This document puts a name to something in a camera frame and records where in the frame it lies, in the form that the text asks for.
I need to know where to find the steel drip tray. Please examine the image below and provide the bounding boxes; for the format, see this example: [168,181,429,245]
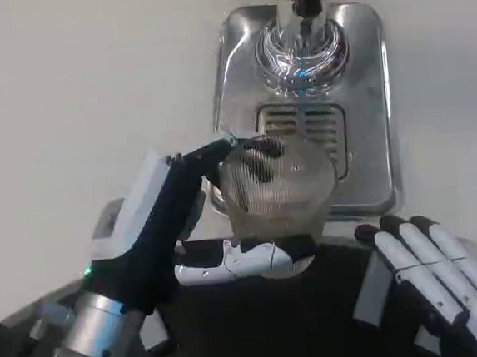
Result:
[189,0,406,233]

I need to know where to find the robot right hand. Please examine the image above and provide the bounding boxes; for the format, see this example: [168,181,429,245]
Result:
[345,206,477,357]

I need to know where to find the clear ribbed glass cup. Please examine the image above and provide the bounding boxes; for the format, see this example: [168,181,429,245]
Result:
[213,130,346,256]

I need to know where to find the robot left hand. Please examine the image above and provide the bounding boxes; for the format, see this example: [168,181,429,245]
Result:
[71,129,320,323]

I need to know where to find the black robot torso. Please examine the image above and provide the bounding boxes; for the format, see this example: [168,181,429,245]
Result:
[133,218,447,357]

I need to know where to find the slotted drip tray grid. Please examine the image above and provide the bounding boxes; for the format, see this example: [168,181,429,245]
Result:
[255,97,353,182]

